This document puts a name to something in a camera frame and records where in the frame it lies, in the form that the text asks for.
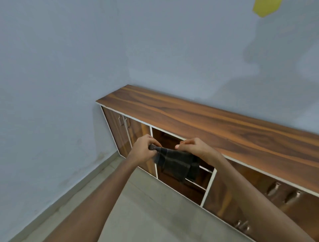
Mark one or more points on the person's left hand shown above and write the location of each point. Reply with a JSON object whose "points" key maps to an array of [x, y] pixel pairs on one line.
{"points": [[140, 152]]}

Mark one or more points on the person's right hand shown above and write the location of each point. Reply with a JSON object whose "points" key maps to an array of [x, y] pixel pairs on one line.
{"points": [[202, 149]]}

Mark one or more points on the dark plaid cleaning cloth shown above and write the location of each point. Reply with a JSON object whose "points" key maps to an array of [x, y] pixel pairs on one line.
{"points": [[178, 162]]}

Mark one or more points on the person's left forearm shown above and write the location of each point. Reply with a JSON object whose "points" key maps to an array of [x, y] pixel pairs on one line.
{"points": [[92, 207]]}

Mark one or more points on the person's right forearm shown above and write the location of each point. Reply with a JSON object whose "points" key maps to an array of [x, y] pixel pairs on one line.
{"points": [[256, 207]]}

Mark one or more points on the beige tiled floor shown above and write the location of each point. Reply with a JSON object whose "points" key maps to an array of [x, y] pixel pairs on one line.
{"points": [[149, 219]]}

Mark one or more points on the brown wooden cabinet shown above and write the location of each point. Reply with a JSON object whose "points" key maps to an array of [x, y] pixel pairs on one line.
{"points": [[224, 129]]}

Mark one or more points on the yellow wall sticker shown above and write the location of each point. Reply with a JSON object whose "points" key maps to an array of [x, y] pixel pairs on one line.
{"points": [[266, 7]]}

